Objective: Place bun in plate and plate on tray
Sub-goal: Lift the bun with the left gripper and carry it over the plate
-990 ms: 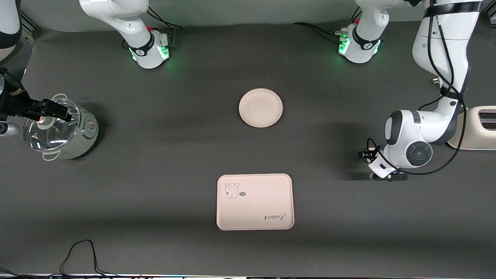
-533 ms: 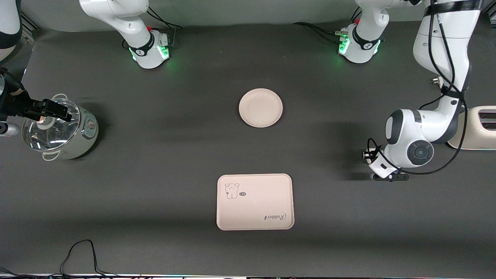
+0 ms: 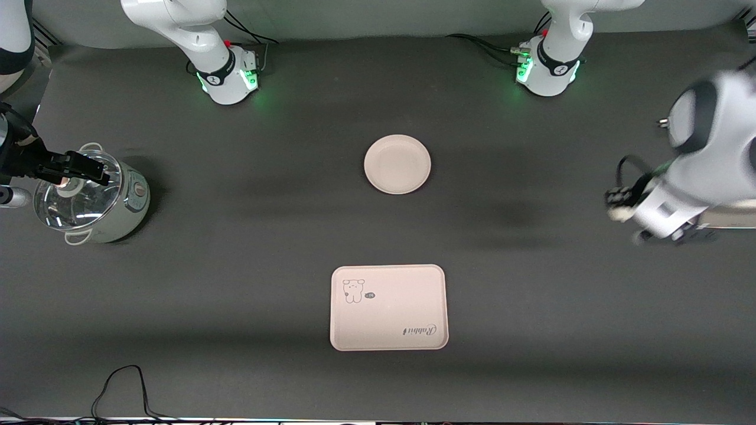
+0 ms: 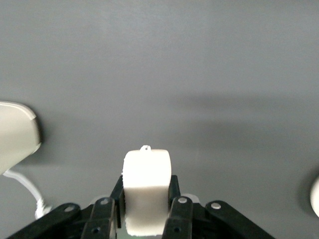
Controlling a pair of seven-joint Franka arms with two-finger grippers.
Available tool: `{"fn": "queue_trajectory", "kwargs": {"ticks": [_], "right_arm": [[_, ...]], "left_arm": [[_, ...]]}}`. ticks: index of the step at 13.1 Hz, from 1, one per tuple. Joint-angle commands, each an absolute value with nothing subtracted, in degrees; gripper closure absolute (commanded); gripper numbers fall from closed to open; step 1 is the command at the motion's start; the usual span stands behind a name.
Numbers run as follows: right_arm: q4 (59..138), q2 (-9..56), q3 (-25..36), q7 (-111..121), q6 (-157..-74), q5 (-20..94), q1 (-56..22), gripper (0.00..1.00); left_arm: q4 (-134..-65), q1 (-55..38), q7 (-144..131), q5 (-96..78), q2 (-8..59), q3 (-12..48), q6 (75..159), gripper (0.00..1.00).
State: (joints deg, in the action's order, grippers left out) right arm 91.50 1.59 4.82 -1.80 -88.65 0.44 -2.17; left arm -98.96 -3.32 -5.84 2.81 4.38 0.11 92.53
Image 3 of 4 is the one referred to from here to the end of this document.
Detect cream rectangular rabbit tray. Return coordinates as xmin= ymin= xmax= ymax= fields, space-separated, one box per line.
xmin=330 ymin=264 xmax=449 ymax=352

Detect black left arm base cables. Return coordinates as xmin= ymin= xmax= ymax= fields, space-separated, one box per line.
xmin=445 ymin=12 xmax=553 ymax=67

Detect pale green electric pot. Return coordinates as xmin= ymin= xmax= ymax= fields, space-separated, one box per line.
xmin=34 ymin=142 xmax=151 ymax=246

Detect black looped table cable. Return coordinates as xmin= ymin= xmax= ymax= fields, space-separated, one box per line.
xmin=91 ymin=364 xmax=181 ymax=423

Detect black arm base cables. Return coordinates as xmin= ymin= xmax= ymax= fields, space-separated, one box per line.
xmin=445 ymin=12 xmax=553 ymax=67
xmin=223 ymin=9 xmax=279 ymax=74

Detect round cream plate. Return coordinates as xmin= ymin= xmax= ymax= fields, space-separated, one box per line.
xmin=364 ymin=135 xmax=432 ymax=195

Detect glass pot lid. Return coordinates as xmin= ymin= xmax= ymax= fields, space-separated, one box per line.
xmin=34 ymin=149 xmax=123 ymax=231

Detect black right arm base cables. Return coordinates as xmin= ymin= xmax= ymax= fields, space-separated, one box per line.
xmin=223 ymin=9 xmax=279 ymax=74

